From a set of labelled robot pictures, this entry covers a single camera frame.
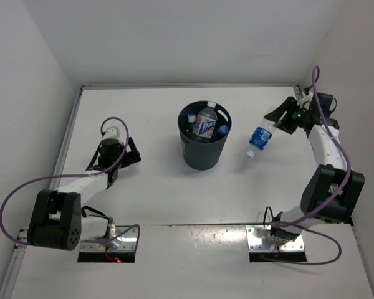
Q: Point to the dark grey plastic bin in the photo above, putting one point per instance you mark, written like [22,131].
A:
[202,156]

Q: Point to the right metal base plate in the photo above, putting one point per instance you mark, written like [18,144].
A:
[260,242]

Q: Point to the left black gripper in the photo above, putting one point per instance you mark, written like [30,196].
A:
[131,157]

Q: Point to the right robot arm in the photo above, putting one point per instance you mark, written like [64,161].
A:
[333,190]

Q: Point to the blue label bottle white cap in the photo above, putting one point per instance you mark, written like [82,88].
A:
[261,136]

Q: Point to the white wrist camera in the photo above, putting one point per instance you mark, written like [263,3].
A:
[303,101]
[112,133]

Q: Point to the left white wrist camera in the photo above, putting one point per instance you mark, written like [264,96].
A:
[112,133]

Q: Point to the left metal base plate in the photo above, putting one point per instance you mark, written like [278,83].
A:
[125,241]

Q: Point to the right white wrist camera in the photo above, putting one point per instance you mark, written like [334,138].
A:
[303,101]

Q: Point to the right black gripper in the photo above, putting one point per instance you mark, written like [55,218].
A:
[283,124]

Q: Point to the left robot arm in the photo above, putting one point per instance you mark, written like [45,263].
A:
[59,220]

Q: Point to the metal base plate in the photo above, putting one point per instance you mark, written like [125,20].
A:
[125,241]
[260,242]

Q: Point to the clear unlabelled plastic bottle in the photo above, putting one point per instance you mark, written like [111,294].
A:
[191,119]

